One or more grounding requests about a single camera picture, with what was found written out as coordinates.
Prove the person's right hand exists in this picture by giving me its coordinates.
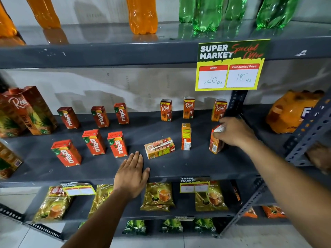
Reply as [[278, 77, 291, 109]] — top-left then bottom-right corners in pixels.
[[213, 117, 257, 149]]

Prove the person's left hand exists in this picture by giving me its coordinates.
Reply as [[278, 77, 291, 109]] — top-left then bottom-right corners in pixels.
[[113, 151, 151, 200]]

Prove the small orange juice carton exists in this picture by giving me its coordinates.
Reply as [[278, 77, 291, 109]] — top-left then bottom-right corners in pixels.
[[181, 123, 192, 151], [183, 97, 195, 119], [144, 137, 175, 160], [209, 125, 226, 155], [160, 99, 173, 122], [211, 99, 228, 122]]

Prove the person's left forearm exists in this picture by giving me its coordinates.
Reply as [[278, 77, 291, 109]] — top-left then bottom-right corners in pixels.
[[62, 189, 136, 248]]

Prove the person's right forearm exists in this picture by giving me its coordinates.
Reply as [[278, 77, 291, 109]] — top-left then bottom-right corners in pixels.
[[240, 137, 331, 248]]

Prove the gold tea packet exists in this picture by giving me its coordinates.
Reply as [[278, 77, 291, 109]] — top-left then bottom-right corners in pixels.
[[33, 186, 72, 223], [88, 184, 114, 219], [140, 182, 176, 212], [195, 181, 229, 212]]

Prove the group of red juice cartons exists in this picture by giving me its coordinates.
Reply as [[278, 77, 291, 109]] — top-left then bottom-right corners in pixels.
[[51, 103, 130, 168]]

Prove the small yellow price tag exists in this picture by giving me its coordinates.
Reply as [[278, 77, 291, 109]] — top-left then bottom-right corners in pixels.
[[60, 182, 97, 197], [179, 177, 210, 194]]

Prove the dark orange packet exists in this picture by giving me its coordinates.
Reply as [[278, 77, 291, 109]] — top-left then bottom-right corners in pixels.
[[230, 180, 243, 205]]

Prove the large yellow price sign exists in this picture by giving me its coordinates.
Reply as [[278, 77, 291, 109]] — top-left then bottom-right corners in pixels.
[[195, 39, 271, 91]]

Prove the orange shrink-wrapped bottle pack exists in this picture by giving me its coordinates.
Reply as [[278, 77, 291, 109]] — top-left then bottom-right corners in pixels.
[[265, 90, 325, 134]]

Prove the grey perforated rack upright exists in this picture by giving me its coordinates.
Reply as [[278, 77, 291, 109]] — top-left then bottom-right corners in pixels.
[[283, 95, 331, 167]]

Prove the orange snack packet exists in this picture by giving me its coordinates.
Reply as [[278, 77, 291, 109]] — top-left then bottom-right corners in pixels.
[[243, 206, 258, 219], [262, 205, 286, 219]]

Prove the brown packet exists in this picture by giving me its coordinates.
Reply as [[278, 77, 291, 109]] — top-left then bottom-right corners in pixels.
[[306, 143, 331, 175]]

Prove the large pineapple juice carton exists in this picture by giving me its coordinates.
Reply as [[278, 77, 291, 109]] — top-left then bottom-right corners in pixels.
[[0, 141, 24, 180], [1, 86, 59, 136], [0, 95, 27, 138]]

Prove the grey metal shelf rack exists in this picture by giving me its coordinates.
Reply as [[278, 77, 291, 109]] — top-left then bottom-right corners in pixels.
[[0, 19, 331, 241]]

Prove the green soda bottle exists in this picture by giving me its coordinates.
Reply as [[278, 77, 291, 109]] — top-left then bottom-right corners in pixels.
[[193, 0, 224, 33], [225, 0, 248, 21], [179, 0, 197, 24], [256, 0, 299, 30]]

